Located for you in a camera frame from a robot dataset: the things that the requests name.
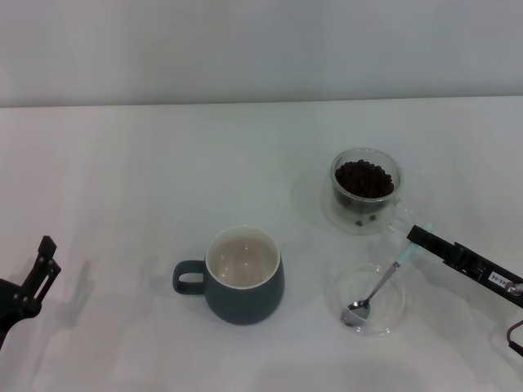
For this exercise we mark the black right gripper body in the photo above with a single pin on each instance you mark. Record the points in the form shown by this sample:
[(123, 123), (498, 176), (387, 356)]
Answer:
[(506, 288)]

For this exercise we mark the coffee beans in glass cup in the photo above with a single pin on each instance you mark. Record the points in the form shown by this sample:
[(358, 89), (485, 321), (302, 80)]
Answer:
[(363, 179)]

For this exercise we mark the clear double-wall glass cup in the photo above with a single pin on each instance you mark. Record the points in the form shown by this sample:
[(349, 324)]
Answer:
[(339, 212)]

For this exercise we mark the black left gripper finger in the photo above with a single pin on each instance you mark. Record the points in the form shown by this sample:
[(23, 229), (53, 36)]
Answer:
[(46, 245)]

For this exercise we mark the clear glass saucer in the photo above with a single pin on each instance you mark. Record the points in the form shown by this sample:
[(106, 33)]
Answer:
[(392, 306)]

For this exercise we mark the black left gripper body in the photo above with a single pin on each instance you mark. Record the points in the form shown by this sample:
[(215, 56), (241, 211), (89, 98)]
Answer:
[(12, 304)]

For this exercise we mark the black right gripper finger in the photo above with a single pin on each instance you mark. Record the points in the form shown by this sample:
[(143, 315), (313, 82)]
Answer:
[(433, 243)]

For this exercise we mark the dark grey mug white inside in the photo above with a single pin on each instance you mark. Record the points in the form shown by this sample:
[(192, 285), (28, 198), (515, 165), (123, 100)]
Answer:
[(245, 304)]

